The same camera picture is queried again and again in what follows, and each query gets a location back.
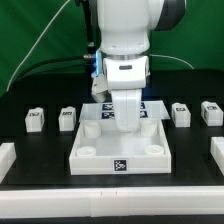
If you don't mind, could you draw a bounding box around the white marker sheet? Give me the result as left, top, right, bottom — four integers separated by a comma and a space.
79, 101, 170, 120

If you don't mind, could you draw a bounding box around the white right corner bracket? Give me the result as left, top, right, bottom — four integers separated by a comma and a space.
210, 137, 224, 176

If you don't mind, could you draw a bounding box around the white front rail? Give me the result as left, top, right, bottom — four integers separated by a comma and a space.
0, 186, 224, 219

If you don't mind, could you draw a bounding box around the black cable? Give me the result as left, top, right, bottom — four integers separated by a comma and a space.
16, 54, 98, 81

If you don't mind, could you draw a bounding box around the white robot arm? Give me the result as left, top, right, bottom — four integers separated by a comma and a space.
92, 0, 186, 132

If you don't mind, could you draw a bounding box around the white corner bracket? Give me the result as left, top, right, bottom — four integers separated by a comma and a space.
210, 137, 224, 176
0, 143, 16, 183

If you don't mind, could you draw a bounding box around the white left corner bracket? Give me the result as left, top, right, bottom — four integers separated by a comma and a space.
0, 143, 16, 183

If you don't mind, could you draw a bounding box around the white cable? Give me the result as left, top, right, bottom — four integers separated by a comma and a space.
5, 0, 72, 93

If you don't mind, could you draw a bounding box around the black camera pole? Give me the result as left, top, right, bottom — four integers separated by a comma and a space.
75, 0, 98, 54

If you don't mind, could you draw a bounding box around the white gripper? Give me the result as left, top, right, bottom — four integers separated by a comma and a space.
104, 56, 149, 132

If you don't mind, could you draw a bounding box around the white square tabletop part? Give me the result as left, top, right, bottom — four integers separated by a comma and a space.
69, 119, 171, 175

